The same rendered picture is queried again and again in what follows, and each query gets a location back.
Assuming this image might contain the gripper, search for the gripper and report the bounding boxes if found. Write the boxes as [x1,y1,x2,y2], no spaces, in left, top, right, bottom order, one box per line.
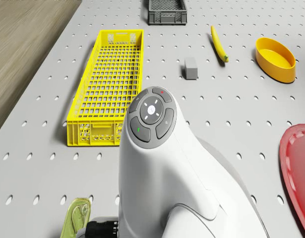
[76,216,120,238]

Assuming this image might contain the flat-sided can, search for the flat-sided can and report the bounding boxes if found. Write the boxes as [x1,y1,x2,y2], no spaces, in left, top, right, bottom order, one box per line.
[60,197,91,238]

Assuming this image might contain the yellow basket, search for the yellow basket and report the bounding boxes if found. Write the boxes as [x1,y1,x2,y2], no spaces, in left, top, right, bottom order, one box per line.
[66,29,145,147]

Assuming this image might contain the grey cube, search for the grey cube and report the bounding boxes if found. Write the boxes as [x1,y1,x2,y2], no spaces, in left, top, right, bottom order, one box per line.
[183,57,199,80]

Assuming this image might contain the red plate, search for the red plate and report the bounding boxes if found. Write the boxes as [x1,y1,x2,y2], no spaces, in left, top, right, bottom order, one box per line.
[279,123,305,237]

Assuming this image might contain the banana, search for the banana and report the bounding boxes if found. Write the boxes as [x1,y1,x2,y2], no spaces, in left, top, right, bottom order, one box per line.
[210,25,229,63]

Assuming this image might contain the dark grey basket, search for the dark grey basket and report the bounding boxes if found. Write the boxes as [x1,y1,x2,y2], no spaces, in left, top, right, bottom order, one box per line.
[147,0,188,26]

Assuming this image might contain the yellow bowl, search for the yellow bowl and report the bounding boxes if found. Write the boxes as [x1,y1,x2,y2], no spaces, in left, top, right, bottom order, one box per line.
[255,37,297,84]

